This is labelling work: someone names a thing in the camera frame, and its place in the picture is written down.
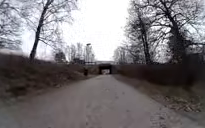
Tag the underpass bridge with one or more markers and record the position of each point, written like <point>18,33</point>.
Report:
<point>105,68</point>

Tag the person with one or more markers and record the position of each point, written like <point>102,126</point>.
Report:
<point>85,71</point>

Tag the pale distant buildings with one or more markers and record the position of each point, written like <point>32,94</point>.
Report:
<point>85,53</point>

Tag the grey gravel path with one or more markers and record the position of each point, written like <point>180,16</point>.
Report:
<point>103,103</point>

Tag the dark hedge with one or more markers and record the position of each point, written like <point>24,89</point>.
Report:
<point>163,72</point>

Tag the group of bare trees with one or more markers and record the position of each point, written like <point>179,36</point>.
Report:
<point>166,33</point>

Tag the row of bare trees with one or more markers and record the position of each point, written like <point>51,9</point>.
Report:
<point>36,33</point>

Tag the brown grass embankment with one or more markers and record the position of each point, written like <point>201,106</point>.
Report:
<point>30,76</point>

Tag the leaf-strewn grass verge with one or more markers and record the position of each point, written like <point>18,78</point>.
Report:
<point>176,95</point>

